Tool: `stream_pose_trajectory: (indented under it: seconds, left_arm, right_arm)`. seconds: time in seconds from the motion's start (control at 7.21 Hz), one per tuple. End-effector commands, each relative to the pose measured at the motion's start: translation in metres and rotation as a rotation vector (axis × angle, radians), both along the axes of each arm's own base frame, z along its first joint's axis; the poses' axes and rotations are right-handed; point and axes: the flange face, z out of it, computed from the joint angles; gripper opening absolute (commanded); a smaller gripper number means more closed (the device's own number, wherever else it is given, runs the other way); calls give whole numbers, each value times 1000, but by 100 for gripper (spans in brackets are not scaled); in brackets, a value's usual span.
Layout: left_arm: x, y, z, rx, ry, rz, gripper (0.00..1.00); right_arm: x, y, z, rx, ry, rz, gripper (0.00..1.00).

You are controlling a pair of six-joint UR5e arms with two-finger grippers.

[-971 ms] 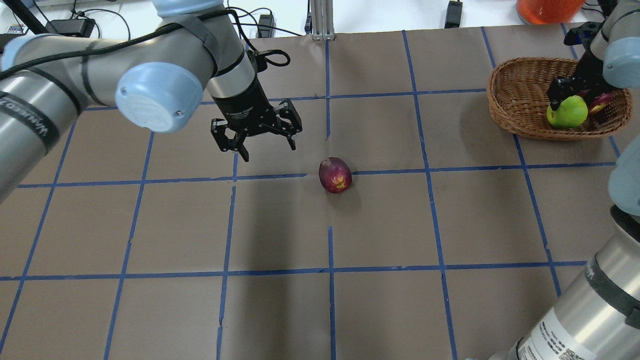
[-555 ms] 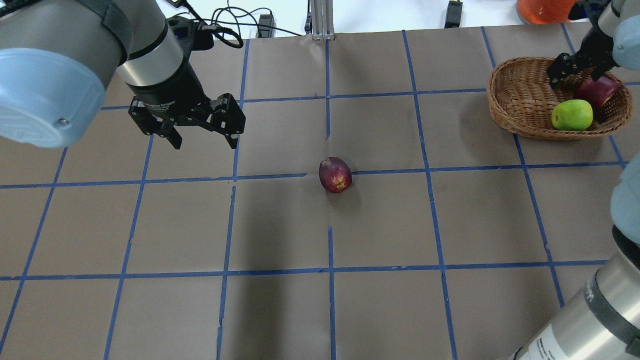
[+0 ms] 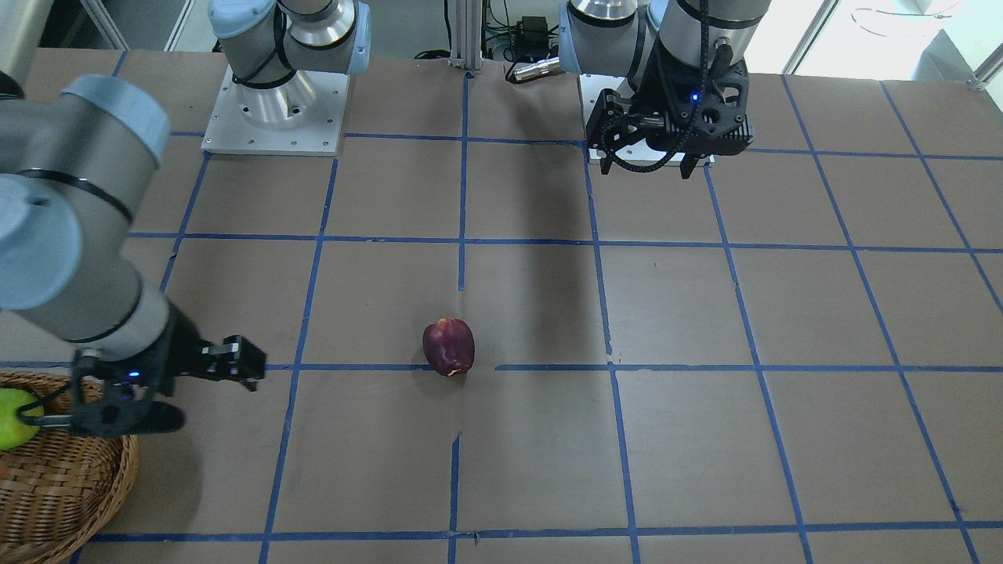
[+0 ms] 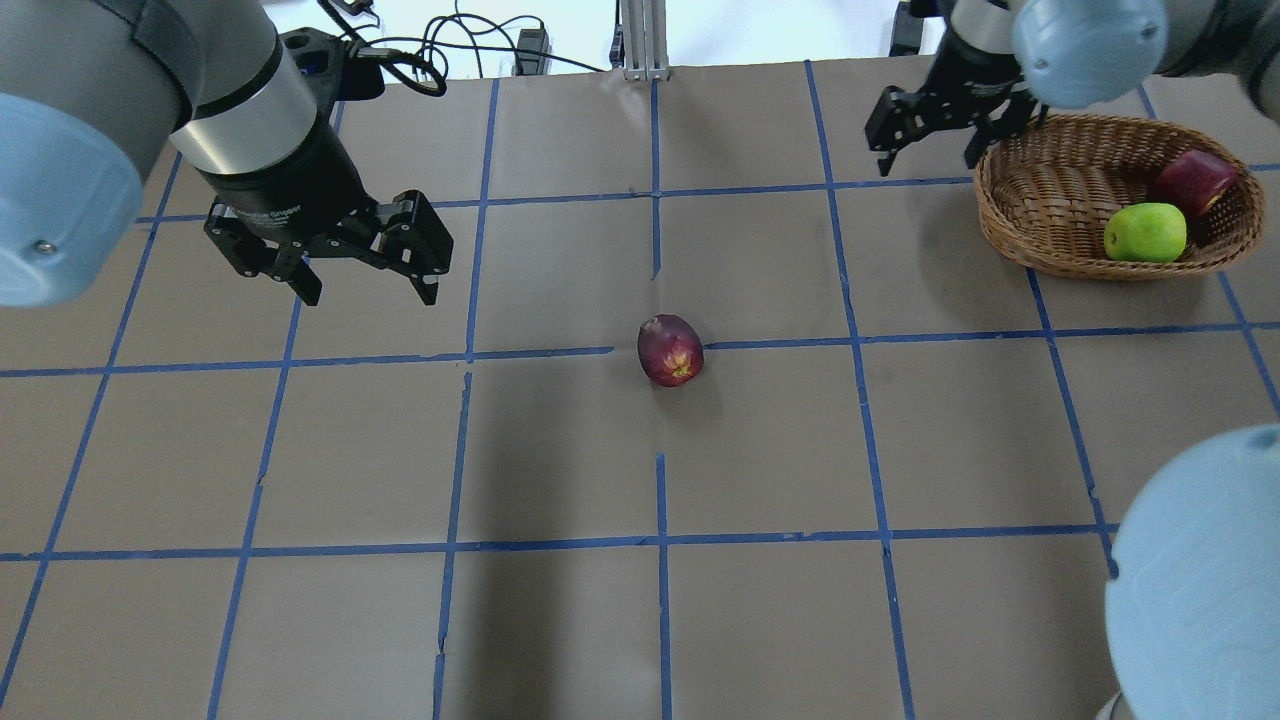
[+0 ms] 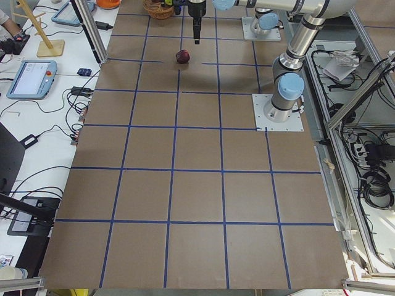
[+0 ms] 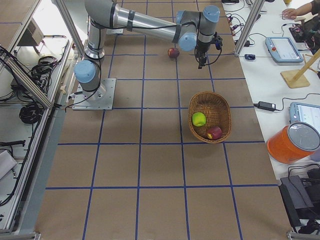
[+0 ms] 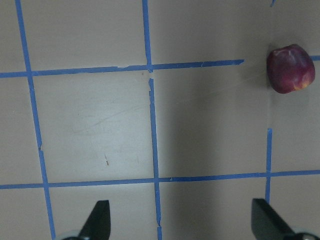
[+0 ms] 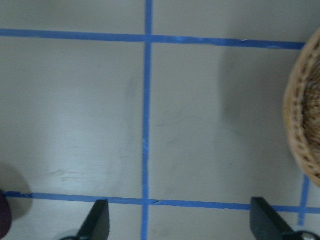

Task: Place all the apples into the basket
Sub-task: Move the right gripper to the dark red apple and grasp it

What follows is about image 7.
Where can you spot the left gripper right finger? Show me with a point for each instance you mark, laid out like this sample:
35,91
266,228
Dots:
266,224

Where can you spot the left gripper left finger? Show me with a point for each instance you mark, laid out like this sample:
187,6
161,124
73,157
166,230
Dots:
98,224

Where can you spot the dark red apple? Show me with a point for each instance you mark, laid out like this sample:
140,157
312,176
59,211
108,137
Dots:
290,69

